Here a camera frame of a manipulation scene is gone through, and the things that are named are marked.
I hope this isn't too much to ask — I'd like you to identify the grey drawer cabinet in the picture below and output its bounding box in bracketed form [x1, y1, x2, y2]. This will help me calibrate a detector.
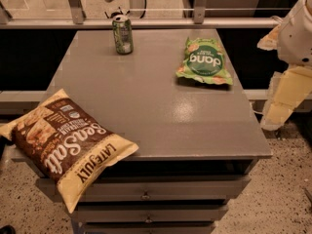
[49, 29, 271, 234]

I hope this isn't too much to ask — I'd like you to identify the green soda can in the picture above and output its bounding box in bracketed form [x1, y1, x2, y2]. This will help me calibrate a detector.
[112, 15, 134, 55]

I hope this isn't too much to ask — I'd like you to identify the green Dang snack bag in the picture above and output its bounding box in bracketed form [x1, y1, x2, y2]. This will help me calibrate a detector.
[175, 38, 233, 85]

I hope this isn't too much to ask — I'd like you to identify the grey metal railing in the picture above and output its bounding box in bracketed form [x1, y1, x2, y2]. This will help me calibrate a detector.
[0, 0, 281, 29]

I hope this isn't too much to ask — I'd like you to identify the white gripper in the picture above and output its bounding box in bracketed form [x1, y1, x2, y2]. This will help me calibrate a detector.
[257, 0, 312, 131]

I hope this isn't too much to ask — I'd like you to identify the brown Sea Salt chip bag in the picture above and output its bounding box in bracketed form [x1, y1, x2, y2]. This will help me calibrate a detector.
[0, 90, 138, 213]

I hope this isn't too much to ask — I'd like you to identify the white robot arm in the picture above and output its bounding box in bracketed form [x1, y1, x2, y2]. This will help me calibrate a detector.
[257, 0, 312, 131]

